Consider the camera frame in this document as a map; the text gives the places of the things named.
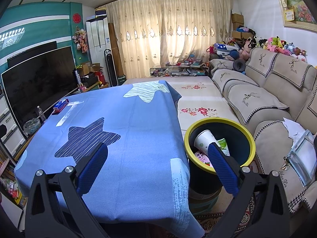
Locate pink strawberry milk carton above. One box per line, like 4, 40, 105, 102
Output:
195, 151, 212, 167

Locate coconut water bottle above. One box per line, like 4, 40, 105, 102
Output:
217, 138, 230, 156

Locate white fruit paper cup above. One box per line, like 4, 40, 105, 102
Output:
194, 130, 220, 155

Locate black yellow-rimmed trash bin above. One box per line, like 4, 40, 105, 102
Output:
184, 118, 256, 215

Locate blue star tablecloth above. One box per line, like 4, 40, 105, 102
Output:
14, 80, 205, 237

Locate transparent blue file bag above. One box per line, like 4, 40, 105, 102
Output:
286, 130, 316, 186

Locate clear water bottle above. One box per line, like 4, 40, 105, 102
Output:
37, 106, 47, 123

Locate blue tissue pack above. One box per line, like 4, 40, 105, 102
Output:
53, 99, 69, 112

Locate floral floor mat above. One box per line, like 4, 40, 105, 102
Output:
125, 76, 239, 133

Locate white papers on sofa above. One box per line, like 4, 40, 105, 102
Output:
282, 118, 306, 139

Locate teal yellow tv cabinet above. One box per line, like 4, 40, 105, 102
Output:
0, 81, 105, 164

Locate beige sectional sofa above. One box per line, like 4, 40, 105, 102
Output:
211, 48, 316, 214

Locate black flat television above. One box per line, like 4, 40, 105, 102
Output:
1, 46, 77, 127

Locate black tower fan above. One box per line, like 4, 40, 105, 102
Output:
104, 49, 118, 86

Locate white air conditioner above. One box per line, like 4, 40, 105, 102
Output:
85, 16, 111, 82

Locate plush toy pile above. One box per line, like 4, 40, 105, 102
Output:
239, 36, 307, 62

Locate hanging flower decoration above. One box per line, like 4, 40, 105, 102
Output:
72, 26, 88, 53

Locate stacked cardboard boxes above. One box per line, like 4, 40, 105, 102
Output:
231, 13, 254, 40

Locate cream patterned curtains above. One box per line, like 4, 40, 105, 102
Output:
106, 0, 232, 79

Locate framed flower painting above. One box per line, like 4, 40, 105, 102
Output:
279, 0, 316, 32

